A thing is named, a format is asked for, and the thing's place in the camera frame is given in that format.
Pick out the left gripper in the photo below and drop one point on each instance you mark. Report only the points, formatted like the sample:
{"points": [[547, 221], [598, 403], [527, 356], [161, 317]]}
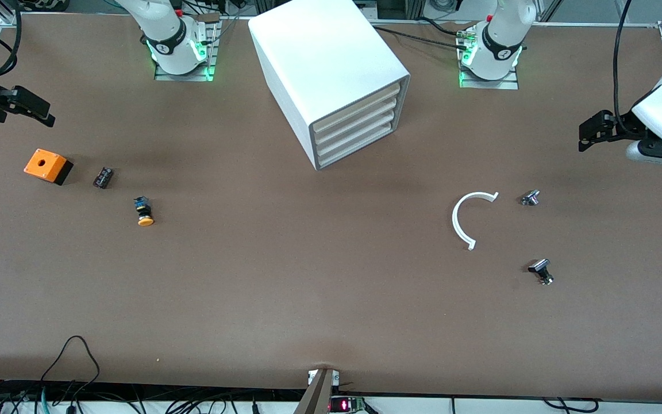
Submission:
{"points": [[624, 125]]}

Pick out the orange mushroom push button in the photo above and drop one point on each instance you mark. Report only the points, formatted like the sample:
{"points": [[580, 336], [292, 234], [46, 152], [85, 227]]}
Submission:
{"points": [[145, 218]]}

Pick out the orange box with black base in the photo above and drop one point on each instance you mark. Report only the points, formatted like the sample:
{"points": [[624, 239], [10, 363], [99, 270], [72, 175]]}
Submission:
{"points": [[43, 164]]}

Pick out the small black terminal block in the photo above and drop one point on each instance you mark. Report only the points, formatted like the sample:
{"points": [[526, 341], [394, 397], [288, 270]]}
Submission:
{"points": [[103, 177]]}

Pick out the small device with red light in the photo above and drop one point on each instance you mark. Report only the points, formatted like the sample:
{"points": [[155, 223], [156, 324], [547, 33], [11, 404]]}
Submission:
{"points": [[345, 405]]}

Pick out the aluminium frame rail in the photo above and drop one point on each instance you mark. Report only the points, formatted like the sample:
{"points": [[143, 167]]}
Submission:
{"points": [[9, 19]]}

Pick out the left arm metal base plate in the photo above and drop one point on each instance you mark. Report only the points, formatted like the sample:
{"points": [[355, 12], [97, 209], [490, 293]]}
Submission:
{"points": [[489, 84]]}

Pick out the black switch with grey cap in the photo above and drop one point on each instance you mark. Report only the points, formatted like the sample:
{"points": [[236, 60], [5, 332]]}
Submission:
{"points": [[539, 266]]}

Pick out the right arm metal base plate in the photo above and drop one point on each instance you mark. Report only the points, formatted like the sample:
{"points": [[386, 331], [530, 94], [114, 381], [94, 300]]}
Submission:
{"points": [[184, 77]]}

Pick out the white semicircular bracket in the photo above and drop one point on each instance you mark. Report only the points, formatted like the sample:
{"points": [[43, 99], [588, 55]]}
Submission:
{"points": [[455, 221]]}

